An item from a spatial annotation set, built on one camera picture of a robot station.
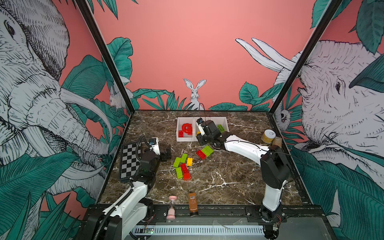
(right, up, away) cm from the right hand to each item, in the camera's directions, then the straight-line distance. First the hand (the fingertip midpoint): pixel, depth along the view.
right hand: (197, 133), depth 89 cm
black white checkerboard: (-42, -15, -1) cm, 45 cm away
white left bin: (-13, +8, +20) cm, 26 cm away
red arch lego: (-7, +3, +19) cm, 20 cm away
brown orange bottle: (-2, -34, -15) cm, 37 cm away
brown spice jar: (+53, -6, +9) cm, 54 cm away
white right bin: (+18, +8, +20) cm, 28 cm away
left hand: (-20, -5, -6) cm, 21 cm away
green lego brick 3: (-13, -18, +1) cm, 22 cm away
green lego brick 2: (-9, -16, +4) cm, 19 cm away
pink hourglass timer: (-13, -39, -17) cm, 45 cm away
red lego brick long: (-12, -1, +16) cm, 20 cm away
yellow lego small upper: (-5, -17, +2) cm, 18 cm away
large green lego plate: (+7, -12, +9) cm, 16 cm away
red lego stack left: (-7, -24, -2) cm, 25 cm away
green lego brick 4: (-11, -23, -3) cm, 26 cm away
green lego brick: (+17, +3, +18) cm, 25 cm away
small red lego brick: (+2, -13, +6) cm, 15 cm away
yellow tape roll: (+49, -2, +12) cm, 50 cm away
